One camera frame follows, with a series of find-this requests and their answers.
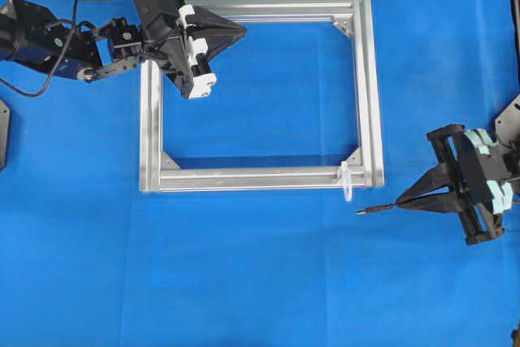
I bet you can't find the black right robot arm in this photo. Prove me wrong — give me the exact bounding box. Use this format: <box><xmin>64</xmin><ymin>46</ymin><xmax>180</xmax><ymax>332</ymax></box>
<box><xmin>396</xmin><ymin>124</ymin><xmax>519</xmax><ymax>245</ymax></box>

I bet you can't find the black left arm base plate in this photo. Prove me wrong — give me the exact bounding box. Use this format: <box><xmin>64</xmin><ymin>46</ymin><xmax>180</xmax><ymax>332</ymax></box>
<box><xmin>0</xmin><ymin>100</ymin><xmax>11</xmax><ymax>170</ymax></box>

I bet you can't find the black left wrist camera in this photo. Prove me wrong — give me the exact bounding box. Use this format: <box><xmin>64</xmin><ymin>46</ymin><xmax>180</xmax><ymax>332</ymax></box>
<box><xmin>133</xmin><ymin>0</ymin><xmax>180</xmax><ymax>43</ymax></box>

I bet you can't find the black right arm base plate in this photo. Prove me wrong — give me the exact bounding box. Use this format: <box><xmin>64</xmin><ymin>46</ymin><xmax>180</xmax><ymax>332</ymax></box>
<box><xmin>495</xmin><ymin>94</ymin><xmax>520</xmax><ymax>145</ymax></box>

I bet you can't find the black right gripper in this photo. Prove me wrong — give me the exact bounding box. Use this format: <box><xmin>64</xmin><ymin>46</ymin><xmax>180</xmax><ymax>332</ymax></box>
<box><xmin>396</xmin><ymin>124</ymin><xmax>513</xmax><ymax>245</ymax></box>

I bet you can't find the aluminium extrusion rectangular frame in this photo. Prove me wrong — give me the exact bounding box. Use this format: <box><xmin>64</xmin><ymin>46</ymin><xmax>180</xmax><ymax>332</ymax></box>
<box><xmin>139</xmin><ymin>0</ymin><xmax>384</xmax><ymax>199</ymax></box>

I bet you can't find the blue table cloth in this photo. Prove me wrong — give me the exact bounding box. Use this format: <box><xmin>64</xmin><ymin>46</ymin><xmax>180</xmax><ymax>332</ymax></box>
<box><xmin>1</xmin><ymin>0</ymin><xmax>519</xmax><ymax>346</ymax></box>

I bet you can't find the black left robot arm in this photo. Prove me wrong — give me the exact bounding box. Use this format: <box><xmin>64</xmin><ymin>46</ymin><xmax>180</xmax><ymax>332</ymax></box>
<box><xmin>1</xmin><ymin>0</ymin><xmax>247</xmax><ymax>99</ymax></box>

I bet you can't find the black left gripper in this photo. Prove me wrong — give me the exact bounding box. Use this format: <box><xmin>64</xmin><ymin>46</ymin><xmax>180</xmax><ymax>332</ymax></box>
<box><xmin>160</xmin><ymin>0</ymin><xmax>247</xmax><ymax>99</ymax></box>

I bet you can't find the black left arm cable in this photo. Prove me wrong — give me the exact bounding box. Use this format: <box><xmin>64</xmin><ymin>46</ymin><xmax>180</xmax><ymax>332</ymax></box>
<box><xmin>0</xmin><ymin>0</ymin><xmax>139</xmax><ymax>99</ymax></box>

